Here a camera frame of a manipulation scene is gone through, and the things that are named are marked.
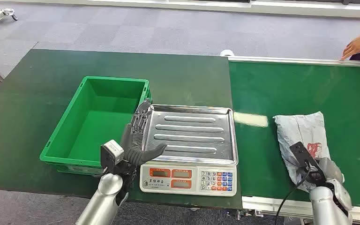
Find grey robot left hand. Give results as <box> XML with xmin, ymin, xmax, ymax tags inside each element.
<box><xmin>120</xmin><ymin>98</ymin><xmax>168</xmax><ymax>167</ymax></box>

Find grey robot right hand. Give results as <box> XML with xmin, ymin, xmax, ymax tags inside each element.
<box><xmin>314</xmin><ymin>157</ymin><xmax>346</xmax><ymax>188</ymax></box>

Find grey plastic mailer package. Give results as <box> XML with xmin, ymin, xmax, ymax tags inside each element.
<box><xmin>273</xmin><ymin>111</ymin><xmax>333</xmax><ymax>193</ymax></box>

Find green conveyor belt machine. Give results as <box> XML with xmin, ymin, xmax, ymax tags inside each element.
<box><xmin>219</xmin><ymin>49</ymin><xmax>360</xmax><ymax>225</ymax></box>

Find green plastic crate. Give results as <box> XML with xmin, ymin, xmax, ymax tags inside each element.
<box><xmin>39</xmin><ymin>76</ymin><xmax>152</xmax><ymax>176</ymax></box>

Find stainless steel scale pan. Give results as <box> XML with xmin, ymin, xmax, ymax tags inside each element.
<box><xmin>142</xmin><ymin>104</ymin><xmax>239</xmax><ymax>166</ymax></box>

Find white electronic price scale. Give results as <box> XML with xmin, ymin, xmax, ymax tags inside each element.
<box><xmin>139</xmin><ymin>161</ymin><xmax>238</xmax><ymax>197</ymax></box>

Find person's hand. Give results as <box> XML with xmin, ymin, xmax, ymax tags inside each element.
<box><xmin>341</xmin><ymin>32</ymin><xmax>360</xmax><ymax>61</ymax></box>

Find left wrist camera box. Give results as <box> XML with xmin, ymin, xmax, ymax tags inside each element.
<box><xmin>100</xmin><ymin>139</ymin><xmax>125</xmax><ymax>175</ymax></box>

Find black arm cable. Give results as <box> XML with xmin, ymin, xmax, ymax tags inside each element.
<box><xmin>274</xmin><ymin>160</ymin><xmax>312</xmax><ymax>225</ymax></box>

